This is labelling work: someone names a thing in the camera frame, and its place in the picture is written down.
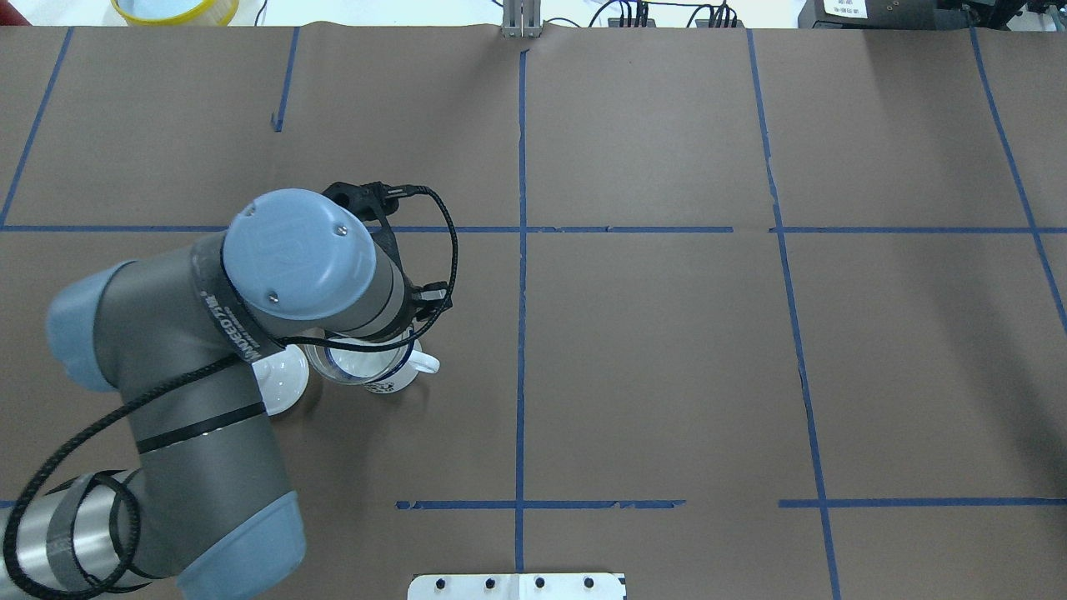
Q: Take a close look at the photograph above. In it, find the white pedestal column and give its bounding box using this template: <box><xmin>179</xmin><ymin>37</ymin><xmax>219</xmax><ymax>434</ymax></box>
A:
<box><xmin>407</xmin><ymin>572</ymin><xmax>628</xmax><ymax>599</ymax></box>

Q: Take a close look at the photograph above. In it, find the white cup lid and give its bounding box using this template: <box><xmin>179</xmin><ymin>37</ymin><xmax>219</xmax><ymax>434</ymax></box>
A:
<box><xmin>252</xmin><ymin>345</ymin><xmax>310</xmax><ymax>417</ymax></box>

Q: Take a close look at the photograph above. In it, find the yellow bowl with blue lid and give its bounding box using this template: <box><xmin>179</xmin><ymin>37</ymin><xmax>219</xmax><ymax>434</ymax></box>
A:
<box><xmin>110</xmin><ymin>1</ymin><xmax>241</xmax><ymax>27</ymax></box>

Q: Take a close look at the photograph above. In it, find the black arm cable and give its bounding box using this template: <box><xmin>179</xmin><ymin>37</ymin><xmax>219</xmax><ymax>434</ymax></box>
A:
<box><xmin>3</xmin><ymin>185</ymin><xmax>459</xmax><ymax>594</ymax></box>

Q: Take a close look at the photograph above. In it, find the white enamel cup blue rim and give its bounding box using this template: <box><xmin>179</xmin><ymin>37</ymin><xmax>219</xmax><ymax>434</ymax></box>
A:
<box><xmin>318</xmin><ymin>341</ymin><xmax>441</xmax><ymax>394</ymax></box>

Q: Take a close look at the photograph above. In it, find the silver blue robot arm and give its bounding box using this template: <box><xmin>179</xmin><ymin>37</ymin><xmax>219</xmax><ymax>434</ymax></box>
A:
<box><xmin>3</xmin><ymin>181</ymin><xmax>416</xmax><ymax>599</ymax></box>

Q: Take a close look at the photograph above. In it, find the clear plastic funnel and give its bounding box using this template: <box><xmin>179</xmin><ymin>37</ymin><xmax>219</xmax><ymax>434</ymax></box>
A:
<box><xmin>301</xmin><ymin>342</ymin><xmax>417</xmax><ymax>394</ymax></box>

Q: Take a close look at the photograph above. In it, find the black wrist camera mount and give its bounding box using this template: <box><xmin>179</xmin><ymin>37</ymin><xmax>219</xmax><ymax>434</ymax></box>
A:
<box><xmin>323</xmin><ymin>181</ymin><xmax>415</xmax><ymax>258</ymax></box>

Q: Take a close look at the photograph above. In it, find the aluminium frame post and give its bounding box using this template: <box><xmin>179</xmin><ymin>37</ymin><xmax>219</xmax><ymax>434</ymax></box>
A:
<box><xmin>497</xmin><ymin>0</ymin><xmax>544</xmax><ymax>38</ymax></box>

